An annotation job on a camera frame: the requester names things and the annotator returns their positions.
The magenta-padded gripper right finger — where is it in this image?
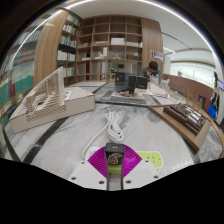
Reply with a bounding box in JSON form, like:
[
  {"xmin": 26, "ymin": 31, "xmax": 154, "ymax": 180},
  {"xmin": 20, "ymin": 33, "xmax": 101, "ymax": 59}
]
[{"xmin": 123, "ymin": 148, "xmax": 160, "ymax": 191}]

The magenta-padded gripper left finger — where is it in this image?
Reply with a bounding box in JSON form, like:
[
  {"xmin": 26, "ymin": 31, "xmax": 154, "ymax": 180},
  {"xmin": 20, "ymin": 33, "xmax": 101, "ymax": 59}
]
[{"xmin": 67, "ymin": 148, "xmax": 108, "ymax": 191}]

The black charger with red print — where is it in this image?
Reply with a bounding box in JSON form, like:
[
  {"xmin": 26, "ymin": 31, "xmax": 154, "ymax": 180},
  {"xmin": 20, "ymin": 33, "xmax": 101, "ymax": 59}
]
[{"xmin": 104, "ymin": 142, "xmax": 125, "ymax": 175}]

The white and green power strip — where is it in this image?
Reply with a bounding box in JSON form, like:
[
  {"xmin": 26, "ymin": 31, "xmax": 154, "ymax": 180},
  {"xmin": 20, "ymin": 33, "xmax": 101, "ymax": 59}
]
[{"xmin": 84, "ymin": 146, "xmax": 164, "ymax": 169}]

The brown architectural model on board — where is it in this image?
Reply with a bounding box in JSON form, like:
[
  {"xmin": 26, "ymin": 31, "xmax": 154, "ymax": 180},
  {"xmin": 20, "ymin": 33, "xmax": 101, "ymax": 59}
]
[{"xmin": 148, "ymin": 102, "xmax": 212, "ymax": 153}]

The beige architectural model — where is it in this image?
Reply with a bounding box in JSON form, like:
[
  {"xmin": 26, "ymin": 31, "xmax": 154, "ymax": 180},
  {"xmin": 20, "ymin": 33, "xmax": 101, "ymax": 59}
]
[{"xmin": 9, "ymin": 66, "xmax": 96, "ymax": 134}]

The grey flat model base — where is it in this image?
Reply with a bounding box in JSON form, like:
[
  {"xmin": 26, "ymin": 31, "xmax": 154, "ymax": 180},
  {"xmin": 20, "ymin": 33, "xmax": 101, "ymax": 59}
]
[{"xmin": 94, "ymin": 89, "xmax": 161, "ymax": 107}]

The white architectural model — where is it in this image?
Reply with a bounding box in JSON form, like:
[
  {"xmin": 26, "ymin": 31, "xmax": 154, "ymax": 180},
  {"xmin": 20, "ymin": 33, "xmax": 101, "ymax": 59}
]
[{"xmin": 148, "ymin": 81, "xmax": 172, "ymax": 98}]

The slim black box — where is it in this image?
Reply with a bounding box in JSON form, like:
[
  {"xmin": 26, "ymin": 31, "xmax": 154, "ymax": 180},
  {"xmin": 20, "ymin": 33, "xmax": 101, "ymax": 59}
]
[{"xmin": 128, "ymin": 74, "xmax": 138, "ymax": 95}]

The blue shopping bag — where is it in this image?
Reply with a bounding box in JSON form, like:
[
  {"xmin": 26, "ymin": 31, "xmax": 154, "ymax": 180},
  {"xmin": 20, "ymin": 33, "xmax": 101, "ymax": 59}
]
[{"xmin": 207, "ymin": 91, "xmax": 220, "ymax": 120}]

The person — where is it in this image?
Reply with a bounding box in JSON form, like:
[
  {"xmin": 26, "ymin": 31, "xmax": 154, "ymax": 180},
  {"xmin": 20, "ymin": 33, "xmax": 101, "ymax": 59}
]
[
  {"xmin": 140, "ymin": 60, "xmax": 162, "ymax": 84},
  {"xmin": 212, "ymin": 70, "xmax": 222, "ymax": 101}
]

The glass-fronted bookcase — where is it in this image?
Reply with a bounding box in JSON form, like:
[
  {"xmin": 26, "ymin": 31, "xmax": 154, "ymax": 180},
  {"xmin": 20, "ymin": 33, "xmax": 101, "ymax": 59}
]
[{"xmin": 0, "ymin": 19, "xmax": 44, "ymax": 126}]

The wooden shelf unit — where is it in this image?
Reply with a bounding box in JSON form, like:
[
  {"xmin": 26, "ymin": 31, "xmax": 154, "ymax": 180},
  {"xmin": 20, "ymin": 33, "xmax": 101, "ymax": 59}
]
[{"xmin": 75, "ymin": 14, "xmax": 144, "ymax": 83}]

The dark bookshelf with books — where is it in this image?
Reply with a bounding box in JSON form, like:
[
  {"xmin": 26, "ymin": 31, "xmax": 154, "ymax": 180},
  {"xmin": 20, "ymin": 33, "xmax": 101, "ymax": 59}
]
[{"xmin": 56, "ymin": 13, "xmax": 83, "ymax": 86}]

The white power strip cable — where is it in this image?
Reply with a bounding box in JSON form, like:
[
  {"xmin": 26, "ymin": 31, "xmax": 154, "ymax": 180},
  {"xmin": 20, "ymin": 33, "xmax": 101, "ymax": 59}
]
[{"xmin": 81, "ymin": 110, "xmax": 125, "ymax": 160}]

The wall poster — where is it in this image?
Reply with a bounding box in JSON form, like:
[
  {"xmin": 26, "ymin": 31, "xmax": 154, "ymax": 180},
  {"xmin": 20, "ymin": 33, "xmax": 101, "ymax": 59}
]
[{"xmin": 151, "ymin": 49, "xmax": 164, "ymax": 62}]

